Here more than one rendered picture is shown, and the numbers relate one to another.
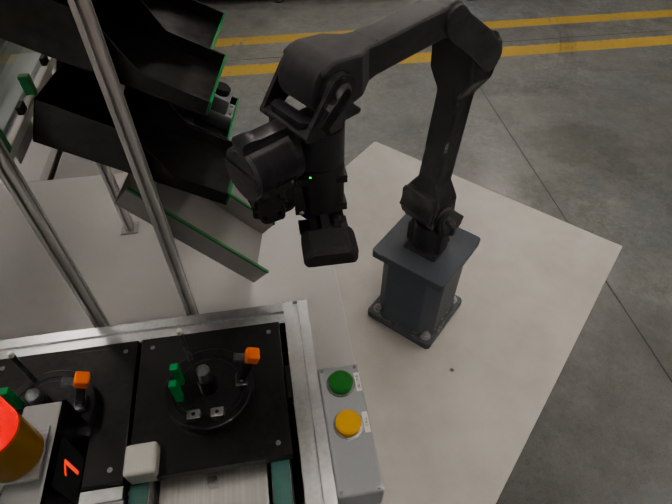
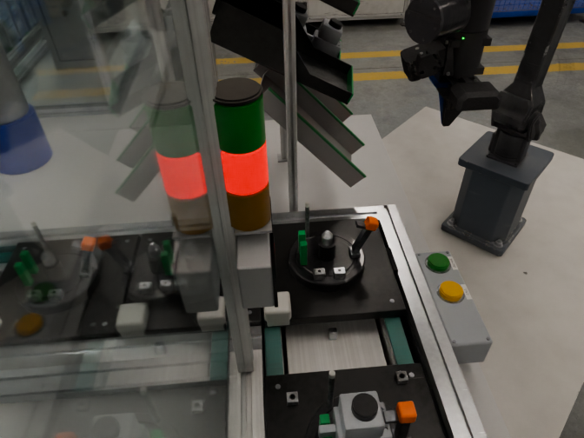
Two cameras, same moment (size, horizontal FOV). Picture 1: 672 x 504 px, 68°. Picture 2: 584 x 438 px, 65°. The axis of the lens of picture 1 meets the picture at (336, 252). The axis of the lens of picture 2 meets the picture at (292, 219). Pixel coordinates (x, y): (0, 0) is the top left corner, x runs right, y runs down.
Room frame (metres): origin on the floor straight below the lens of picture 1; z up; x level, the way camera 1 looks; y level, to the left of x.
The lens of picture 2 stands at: (-0.22, 0.20, 1.60)
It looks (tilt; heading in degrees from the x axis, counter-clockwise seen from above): 41 degrees down; 6
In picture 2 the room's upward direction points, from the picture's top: 2 degrees counter-clockwise
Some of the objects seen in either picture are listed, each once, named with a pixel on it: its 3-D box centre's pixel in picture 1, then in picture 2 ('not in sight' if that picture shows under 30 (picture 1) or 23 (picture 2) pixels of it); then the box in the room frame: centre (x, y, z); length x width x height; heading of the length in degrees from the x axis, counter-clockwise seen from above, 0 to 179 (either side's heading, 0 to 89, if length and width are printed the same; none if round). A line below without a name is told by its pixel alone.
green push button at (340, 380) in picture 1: (340, 383); (438, 263); (0.40, -0.01, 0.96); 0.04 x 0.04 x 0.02
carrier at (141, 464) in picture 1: (205, 379); (326, 247); (0.38, 0.20, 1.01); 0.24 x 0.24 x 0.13; 9
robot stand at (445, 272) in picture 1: (420, 278); (494, 193); (0.62, -0.17, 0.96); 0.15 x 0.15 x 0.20; 53
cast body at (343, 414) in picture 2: not in sight; (354, 420); (0.04, 0.16, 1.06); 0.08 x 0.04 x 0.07; 100
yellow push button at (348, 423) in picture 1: (348, 424); (450, 292); (0.33, -0.02, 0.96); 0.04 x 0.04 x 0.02
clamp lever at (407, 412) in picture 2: not in sight; (396, 423); (0.05, 0.11, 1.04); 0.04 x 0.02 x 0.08; 99
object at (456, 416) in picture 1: (393, 301); (461, 222); (0.65, -0.13, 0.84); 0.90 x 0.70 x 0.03; 143
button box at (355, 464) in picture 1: (347, 432); (447, 303); (0.33, -0.02, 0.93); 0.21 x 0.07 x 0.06; 9
